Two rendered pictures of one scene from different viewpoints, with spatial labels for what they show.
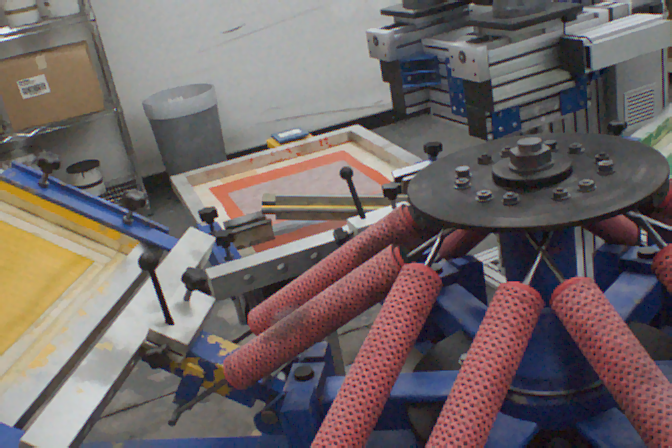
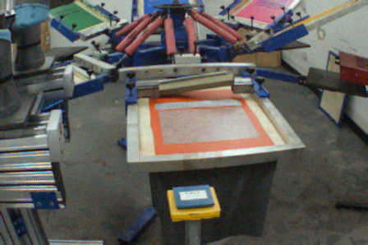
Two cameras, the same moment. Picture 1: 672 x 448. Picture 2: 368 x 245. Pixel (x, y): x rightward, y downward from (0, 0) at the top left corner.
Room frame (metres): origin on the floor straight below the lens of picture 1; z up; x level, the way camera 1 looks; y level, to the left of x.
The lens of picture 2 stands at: (3.39, 0.16, 1.57)
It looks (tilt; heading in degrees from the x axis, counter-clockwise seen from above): 23 degrees down; 189
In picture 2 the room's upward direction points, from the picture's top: 1 degrees counter-clockwise
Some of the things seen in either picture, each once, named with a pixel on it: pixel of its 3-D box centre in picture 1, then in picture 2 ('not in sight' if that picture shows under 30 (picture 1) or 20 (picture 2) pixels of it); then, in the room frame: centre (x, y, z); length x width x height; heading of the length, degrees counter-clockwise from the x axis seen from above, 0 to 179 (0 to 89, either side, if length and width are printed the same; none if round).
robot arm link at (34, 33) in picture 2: not in sight; (27, 26); (2.19, -0.64, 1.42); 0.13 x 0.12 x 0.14; 86
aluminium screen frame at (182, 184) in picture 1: (309, 192); (204, 113); (1.91, 0.02, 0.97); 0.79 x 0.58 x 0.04; 15
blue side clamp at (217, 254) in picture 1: (223, 256); (255, 90); (1.61, 0.22, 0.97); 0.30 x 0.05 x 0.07; 15
